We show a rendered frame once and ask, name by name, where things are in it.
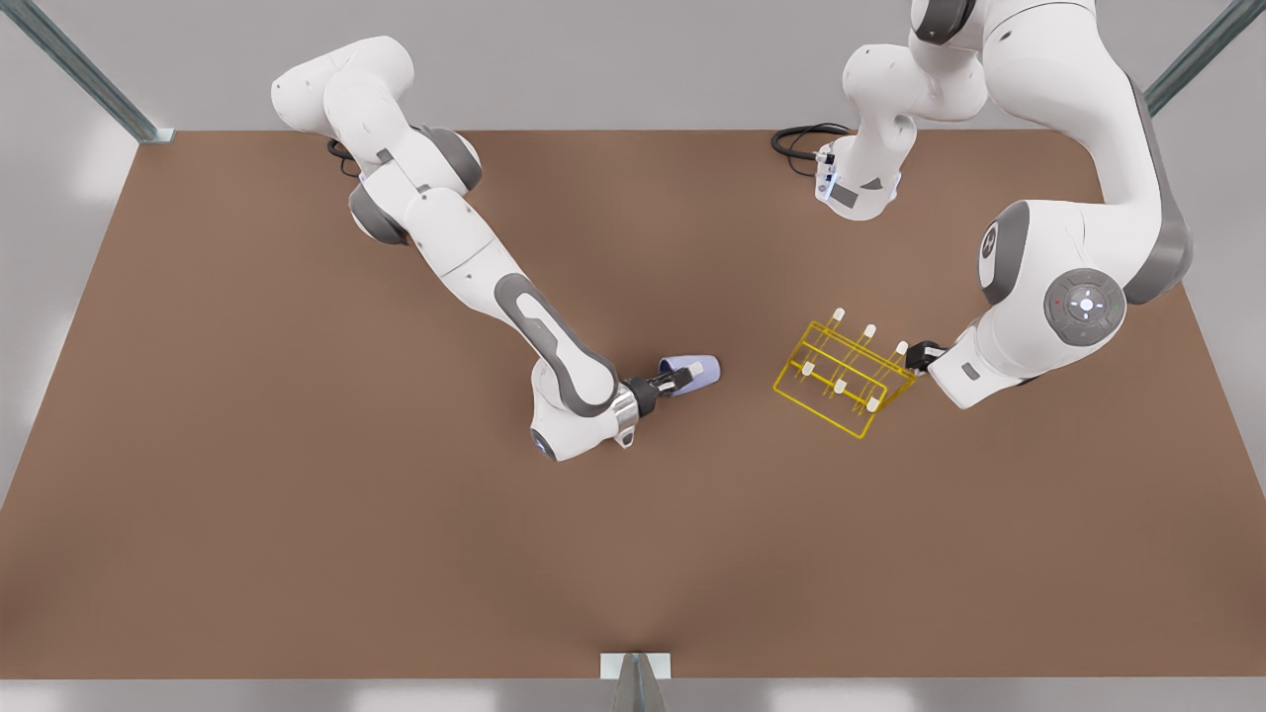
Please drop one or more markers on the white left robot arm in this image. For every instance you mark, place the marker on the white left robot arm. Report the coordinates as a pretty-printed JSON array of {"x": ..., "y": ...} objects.
[{"x": 1068, "y": 297}]

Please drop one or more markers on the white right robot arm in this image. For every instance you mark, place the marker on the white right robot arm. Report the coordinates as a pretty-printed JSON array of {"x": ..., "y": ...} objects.
[{"x": 465, "y": 247}]

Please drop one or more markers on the lavender blue cup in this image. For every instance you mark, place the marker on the lavender blue cup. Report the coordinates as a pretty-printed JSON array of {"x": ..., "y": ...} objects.
[{"x": 695, "y": 374}]

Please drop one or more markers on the silver frame post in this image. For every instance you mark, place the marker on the silver frame post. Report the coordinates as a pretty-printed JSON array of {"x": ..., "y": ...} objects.
[
  {"x": 1195, "y": 54},
  {"x": 84, "y": 71},
  {"x": 635, "y": 680}
]

